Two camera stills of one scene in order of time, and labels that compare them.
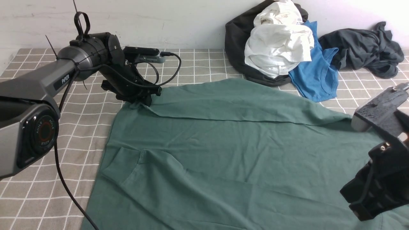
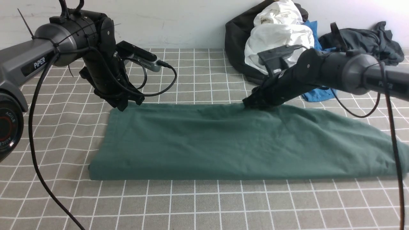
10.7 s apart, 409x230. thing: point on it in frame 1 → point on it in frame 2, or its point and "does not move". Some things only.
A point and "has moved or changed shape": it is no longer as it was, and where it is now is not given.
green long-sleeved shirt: (230, 154) has moved or changed shape
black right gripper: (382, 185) → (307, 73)
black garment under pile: (238, 30) does not move
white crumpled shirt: (280, 40) does not move
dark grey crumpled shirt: (374, 49) does not move
